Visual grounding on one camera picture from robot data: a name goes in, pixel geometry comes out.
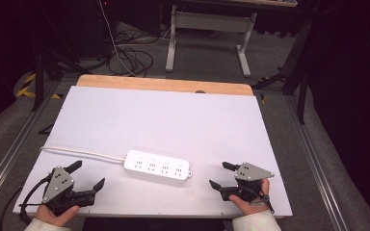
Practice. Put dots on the white metal desk frame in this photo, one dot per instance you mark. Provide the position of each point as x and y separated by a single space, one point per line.
171 51

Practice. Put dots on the black metal stand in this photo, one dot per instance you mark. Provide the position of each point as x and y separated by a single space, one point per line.
302 96

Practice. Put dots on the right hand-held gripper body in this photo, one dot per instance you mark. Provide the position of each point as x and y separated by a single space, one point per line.
252 173

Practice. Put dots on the person's right hand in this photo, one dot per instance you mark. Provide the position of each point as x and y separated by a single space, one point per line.
253 207

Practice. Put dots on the wooden desk top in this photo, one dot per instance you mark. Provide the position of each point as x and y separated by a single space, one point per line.
253 2

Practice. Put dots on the person's left hand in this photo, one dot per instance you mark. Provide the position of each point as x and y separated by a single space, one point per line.
55 217

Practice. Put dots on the person's dark clothing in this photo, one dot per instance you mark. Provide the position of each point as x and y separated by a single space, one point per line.
154 225

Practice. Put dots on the white power strip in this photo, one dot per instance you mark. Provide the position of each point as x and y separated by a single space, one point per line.
157 166

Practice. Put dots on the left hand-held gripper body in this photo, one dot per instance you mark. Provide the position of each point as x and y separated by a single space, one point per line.
58 185

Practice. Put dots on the black tripod stand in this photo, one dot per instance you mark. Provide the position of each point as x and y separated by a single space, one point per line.
39 80

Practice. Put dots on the metal floor rail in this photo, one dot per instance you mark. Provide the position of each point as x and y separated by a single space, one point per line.
314 173
13 151

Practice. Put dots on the yellow black floor tape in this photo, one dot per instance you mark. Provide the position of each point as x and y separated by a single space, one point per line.
24 91

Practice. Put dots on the white board table cover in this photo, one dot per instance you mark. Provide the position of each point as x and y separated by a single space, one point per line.
160 128

